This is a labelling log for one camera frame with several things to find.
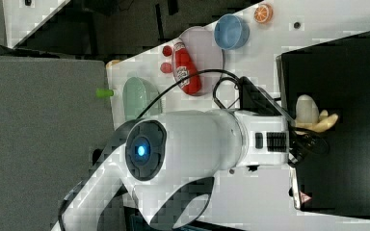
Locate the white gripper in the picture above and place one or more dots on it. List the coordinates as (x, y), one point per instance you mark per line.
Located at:
(266, 140)

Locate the peeled yellow banana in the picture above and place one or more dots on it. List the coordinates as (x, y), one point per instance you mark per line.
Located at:
(309, 117)

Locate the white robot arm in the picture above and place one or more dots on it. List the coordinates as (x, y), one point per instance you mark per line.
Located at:
(168, 162)

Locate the black toaster oven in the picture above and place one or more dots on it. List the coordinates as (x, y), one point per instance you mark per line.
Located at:
(336, 75)

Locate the blue bowl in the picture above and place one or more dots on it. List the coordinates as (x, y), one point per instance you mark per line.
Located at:
(231, 32)

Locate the orange slice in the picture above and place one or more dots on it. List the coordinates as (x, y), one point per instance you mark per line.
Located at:
(263, 13)

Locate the red ketchup bottle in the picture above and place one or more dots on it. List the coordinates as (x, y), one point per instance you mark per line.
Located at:
(184, 69)

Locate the grey round plate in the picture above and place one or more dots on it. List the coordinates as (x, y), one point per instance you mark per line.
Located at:
(205, 54)

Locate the light red strawberry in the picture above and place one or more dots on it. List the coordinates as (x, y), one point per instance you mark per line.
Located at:
(166, 68)

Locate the dark red strawberry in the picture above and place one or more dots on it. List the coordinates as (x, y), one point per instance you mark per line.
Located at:
(167, 51)

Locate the green perforated basket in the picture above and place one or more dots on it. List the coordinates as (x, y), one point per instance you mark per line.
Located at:
(137, 94)

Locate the green marker tip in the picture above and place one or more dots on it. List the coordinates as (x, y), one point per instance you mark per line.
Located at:
(104, 93)

